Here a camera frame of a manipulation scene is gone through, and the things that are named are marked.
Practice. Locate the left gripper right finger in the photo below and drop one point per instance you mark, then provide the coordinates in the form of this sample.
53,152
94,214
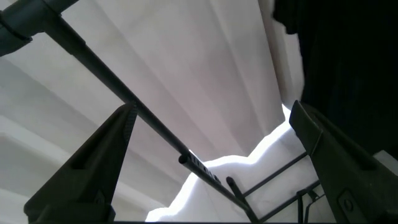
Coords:
348,174

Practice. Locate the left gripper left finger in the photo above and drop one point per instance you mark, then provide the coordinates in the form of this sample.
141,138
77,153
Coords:
84,180

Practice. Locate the black garment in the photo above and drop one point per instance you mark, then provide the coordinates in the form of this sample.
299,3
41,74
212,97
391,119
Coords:
348,62

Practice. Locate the black clothes rack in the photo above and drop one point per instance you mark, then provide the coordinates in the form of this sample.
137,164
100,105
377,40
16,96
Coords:
102,74

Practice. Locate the white curtain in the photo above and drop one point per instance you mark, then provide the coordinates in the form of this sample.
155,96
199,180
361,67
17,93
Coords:
202,62

